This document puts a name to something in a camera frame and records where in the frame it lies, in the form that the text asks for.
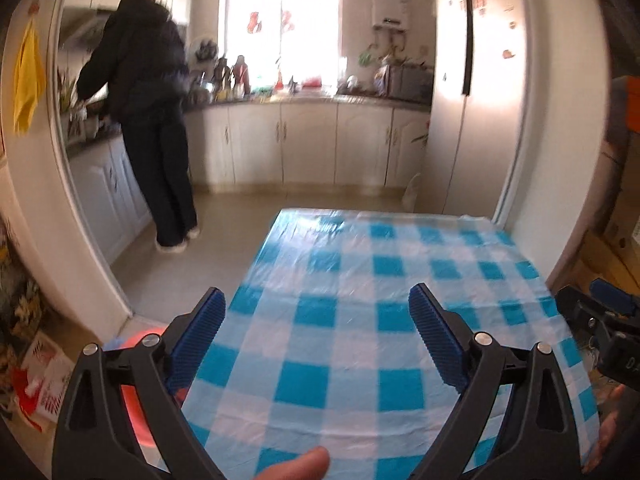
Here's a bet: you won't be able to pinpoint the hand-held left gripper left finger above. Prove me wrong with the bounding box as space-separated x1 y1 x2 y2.
52 287 227 480

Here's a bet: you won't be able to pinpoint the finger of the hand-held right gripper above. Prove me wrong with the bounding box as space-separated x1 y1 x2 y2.
589 278 640 317
555 285 617 343

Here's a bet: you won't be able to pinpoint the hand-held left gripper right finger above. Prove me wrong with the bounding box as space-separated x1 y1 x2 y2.
408 282 584 480

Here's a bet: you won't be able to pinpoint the red plastic basin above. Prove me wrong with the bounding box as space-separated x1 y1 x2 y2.
102 326 174 449

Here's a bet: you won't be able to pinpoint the person's right hand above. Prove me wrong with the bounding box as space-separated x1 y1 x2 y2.
597 400 626 461

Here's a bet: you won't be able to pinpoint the wooden shelf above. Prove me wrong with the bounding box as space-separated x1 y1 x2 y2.
575 230 640 293

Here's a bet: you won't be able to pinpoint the blue checked tablecloth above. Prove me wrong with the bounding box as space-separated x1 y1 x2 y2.
180 208 602 480

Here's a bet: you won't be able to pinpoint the white plastic bag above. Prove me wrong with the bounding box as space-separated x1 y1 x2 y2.
402 172 424 214

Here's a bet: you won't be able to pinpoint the white plastic basket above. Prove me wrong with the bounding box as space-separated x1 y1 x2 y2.
20 332 77 422

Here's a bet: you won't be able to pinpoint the red plastic bag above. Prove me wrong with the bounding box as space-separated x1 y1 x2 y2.
9 365 47 432

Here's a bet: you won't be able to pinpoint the white refrigerator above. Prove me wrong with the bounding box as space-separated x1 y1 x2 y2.
425 0 616 282

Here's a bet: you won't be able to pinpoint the white kitchen base cabinets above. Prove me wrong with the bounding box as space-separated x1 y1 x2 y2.
67 96 432 262

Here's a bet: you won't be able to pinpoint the microwave oven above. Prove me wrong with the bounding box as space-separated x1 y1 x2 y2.
386 65 434 102

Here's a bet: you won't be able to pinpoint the yellow cloth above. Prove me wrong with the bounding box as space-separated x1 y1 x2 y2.
12 22 47 136

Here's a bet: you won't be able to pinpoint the kitchen window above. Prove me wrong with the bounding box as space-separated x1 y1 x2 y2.
227 0 344 92

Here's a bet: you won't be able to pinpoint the range hood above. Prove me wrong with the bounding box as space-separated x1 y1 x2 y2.
60 6 119 52

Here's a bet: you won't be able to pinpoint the white wall water heater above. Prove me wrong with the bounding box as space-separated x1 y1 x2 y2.
370 0 412 29

